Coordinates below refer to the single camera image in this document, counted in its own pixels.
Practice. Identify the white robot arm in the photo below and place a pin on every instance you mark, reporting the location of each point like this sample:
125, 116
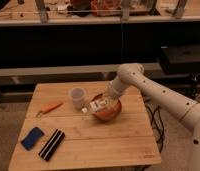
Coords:
184, 109

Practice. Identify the blue sponge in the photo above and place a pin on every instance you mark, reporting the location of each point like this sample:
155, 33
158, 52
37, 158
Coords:
31, 138

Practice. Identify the orange handled tool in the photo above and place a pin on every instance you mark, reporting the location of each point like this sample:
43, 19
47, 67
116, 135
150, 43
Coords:
49, 107

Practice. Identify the wooden table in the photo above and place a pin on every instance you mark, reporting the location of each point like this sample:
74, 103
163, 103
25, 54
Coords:
128, 140

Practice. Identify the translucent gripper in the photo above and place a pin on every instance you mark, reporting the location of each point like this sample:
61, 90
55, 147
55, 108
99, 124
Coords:
108, 101

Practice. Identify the clear plastic cup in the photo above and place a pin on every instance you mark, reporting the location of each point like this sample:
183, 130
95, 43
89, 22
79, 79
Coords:
77, 96

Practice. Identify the long metal shelf rack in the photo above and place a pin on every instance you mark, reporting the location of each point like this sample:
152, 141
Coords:
53, 40

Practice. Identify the black white striped block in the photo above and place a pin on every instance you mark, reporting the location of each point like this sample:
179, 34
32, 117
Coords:
51, 145

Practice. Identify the orange ceramic bowl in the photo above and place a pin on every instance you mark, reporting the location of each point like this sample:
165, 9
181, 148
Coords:
107, 114

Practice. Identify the black box on shelf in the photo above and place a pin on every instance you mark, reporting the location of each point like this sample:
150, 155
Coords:
180, 59

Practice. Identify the small clear labelled bottle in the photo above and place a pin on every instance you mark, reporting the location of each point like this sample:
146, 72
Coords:
93, 107

